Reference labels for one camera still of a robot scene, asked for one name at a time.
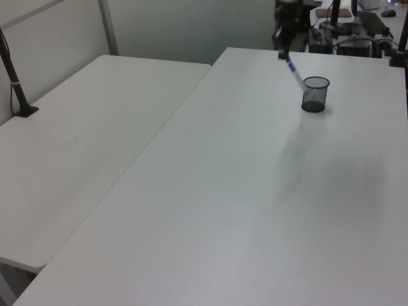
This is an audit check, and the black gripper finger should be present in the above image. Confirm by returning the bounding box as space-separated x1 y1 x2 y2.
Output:
271 25 284 46
277 19 299 61

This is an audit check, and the silver computer case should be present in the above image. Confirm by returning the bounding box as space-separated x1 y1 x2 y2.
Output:
335 34 374 57

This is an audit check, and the black cable along pole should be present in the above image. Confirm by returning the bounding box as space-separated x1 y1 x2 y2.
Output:
0 30 17 117

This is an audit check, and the emergency stop button box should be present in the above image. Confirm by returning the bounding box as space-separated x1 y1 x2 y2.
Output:
372 27 395 49

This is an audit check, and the brown mouse pad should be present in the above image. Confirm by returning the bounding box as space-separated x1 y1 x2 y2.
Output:
315 7 352 20

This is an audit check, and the grey metal partition post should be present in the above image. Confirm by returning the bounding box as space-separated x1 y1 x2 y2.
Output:
97 0 120 57

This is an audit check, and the blue and white marker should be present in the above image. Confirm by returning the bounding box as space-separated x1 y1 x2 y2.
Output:
285 54 310 99

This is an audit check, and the black pole with table clamp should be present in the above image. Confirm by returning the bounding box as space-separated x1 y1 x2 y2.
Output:
388 14 408 68

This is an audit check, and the black mesh pen cup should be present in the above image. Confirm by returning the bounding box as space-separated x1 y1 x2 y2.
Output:
301 76 331 113

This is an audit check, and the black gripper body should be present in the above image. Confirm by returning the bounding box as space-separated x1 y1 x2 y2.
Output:
274 1 302 25

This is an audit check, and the black computer keyboard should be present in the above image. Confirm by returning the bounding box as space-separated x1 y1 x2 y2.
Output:
356 10 389 36

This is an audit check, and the white and blue box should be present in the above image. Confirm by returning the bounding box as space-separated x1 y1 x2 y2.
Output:
356 0 381 10

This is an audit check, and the white folding side table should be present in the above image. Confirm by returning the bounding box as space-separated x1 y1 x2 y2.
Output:
0 54 213 269

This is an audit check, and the black camera pole with base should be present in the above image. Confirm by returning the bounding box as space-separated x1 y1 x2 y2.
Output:
0 27 40 119

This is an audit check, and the grey control box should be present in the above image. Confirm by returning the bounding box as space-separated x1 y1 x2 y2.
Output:
307 27 333 54

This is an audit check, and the black monitor stand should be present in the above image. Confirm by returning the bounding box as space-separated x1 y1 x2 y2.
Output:
319 0 353 36

